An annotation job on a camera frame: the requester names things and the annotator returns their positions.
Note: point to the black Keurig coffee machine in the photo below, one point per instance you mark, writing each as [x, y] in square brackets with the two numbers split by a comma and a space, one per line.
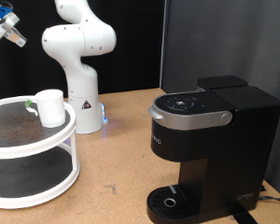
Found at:
[227, 155]

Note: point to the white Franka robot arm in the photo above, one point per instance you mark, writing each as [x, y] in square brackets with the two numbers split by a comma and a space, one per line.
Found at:
[81, 84]

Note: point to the white mug with green tape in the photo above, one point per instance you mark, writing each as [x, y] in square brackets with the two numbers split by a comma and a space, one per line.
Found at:
[51, 109]

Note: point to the white two-tier turntable rack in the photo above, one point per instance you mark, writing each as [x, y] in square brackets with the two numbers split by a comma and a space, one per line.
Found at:
[37, 146]

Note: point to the black curtain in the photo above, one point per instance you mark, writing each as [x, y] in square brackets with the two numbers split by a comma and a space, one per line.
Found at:
[137, 46]

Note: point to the grey partition panel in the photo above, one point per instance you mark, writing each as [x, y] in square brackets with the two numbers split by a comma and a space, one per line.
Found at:
[208, 25]

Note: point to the black tape strip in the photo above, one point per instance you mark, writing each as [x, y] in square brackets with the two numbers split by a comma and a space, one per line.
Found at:
[244, 217]

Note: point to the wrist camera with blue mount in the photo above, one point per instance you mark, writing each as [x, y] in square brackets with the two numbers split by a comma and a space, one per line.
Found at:
[0, 12]

